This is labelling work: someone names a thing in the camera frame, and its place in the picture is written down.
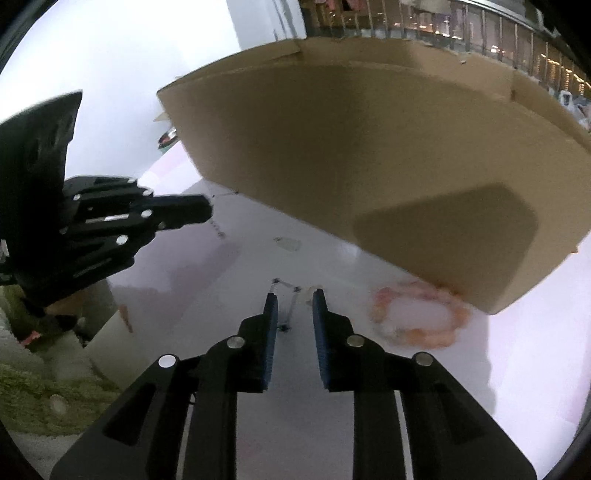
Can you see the brown cardboard box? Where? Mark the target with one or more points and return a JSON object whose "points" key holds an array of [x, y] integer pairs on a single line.
{"points": [[369, 152]]}

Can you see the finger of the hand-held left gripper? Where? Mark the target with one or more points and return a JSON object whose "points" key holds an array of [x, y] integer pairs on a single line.
{"points": [[184, 210]]}

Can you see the pink checked tablecloth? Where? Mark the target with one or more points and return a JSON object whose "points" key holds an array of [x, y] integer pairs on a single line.
{"points": [[531, 346]]}

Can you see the person's left hand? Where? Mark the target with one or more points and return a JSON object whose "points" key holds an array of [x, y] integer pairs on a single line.
{"points": [[67, 311]]}

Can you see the green fluffy cloth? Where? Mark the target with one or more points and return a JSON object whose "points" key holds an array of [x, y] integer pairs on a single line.
{"points": [[27, 387]]}

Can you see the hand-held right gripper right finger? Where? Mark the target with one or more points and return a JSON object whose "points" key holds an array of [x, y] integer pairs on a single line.
{"points": [[322, 341]]}

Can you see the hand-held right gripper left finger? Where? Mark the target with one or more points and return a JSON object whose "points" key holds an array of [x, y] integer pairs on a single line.
{"points": [[270, 341]]}

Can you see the pale butterfly charm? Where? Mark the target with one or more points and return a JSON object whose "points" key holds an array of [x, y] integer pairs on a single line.
{"points": [[314, 290]]}

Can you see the metal railing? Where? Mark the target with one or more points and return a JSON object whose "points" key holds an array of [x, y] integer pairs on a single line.
{"points": [[508, 32]]}

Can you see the small black arrow earring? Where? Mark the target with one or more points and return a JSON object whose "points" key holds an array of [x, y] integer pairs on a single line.
{"points": [[226, 195]]}

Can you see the white plastic bag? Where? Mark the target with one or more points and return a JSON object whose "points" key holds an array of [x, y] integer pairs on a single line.
{"points": [[568, 99]]}

